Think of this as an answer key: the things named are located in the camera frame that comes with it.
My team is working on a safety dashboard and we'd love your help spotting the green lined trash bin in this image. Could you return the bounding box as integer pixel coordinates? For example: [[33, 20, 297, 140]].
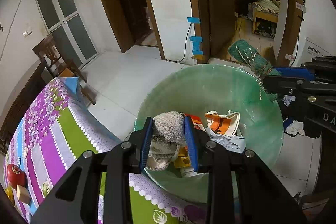
[[134, 64, 284, 205]]

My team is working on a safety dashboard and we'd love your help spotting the floral striped tablecloth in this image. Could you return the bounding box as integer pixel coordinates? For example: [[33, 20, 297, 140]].
[[3, 77, 210, 224]]

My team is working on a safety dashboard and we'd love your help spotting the green patterned sock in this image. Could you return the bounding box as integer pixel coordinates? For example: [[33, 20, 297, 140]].
[[228, 40, 281, 77]]

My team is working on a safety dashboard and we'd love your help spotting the red apple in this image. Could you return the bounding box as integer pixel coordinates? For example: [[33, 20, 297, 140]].
[[7, 164, 27, 188]]

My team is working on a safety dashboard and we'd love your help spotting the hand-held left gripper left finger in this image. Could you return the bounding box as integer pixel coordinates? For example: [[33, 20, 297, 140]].
[[31, 116, 154, 224]]

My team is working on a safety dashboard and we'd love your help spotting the small wooden block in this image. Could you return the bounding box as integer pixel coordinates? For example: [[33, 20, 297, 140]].
[[16, 184, 31, 204]]

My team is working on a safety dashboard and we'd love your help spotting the brown wooden door frame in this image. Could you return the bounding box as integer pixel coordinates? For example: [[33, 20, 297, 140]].
[[184, 0, 306, 67]]

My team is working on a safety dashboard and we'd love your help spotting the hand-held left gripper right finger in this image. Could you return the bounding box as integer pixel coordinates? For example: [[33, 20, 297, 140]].
[[184, 114, 307, 224]]

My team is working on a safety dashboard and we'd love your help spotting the dark wooden door frame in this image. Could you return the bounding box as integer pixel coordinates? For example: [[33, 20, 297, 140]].
[[88, 0, 166, 60]]

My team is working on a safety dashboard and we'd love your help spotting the red box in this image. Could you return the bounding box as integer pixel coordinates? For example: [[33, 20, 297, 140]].
[[188, 114, 205, 131]]

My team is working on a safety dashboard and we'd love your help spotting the frosted glass door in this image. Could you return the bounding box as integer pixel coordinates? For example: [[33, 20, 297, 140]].
[[31, 0, 99, 68]]

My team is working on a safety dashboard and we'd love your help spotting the thin wall cable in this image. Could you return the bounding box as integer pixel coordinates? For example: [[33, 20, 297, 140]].
[[165, 0, 195, 63]]

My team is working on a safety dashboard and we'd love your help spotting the wooden chair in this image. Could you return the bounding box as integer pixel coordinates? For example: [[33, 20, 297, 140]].
[[32, 34, 96, 105]]

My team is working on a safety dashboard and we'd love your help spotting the wooden bed with bedding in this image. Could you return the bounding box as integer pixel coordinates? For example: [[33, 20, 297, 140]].
[[248, 0, 280, 35]]

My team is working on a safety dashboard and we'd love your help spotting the yellow cigarette carton box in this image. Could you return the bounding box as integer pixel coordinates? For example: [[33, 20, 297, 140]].
[[173, 147, 191, 169]]

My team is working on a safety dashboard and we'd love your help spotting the dark wooden furniture frame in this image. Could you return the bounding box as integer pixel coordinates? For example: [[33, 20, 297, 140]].
[[0, 59, 48, 153]]

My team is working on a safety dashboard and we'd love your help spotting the pile of clothes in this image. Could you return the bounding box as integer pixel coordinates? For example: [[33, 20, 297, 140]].
[[282, 94, 306, 136]]

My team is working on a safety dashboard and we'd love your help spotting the white wall sign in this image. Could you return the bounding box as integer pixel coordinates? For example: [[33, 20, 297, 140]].
[[304, 36, 332, 59]]

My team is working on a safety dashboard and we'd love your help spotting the grey towel cloth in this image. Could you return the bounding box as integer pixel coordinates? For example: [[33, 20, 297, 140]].
[[146, 112, 188, 170]]

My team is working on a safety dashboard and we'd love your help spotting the yellow object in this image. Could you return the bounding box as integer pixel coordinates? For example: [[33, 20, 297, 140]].
[[4, 186, 15, 205]]

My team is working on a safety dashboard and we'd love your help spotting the blue under cloth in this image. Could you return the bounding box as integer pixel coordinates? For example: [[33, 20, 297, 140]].
[[66, 77, 79, 93]]

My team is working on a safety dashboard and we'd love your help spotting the orange and white paper cup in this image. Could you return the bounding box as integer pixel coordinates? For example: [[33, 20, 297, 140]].
[[205, 110, 242, 138]]

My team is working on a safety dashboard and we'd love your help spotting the white printed packet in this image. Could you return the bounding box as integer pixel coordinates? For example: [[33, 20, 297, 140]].
[[205, 127, 246, 153]]

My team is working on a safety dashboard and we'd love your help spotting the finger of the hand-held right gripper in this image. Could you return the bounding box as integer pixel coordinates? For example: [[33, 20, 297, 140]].
[[262, 76, 319, 109], [274, 56, 336, 83]]

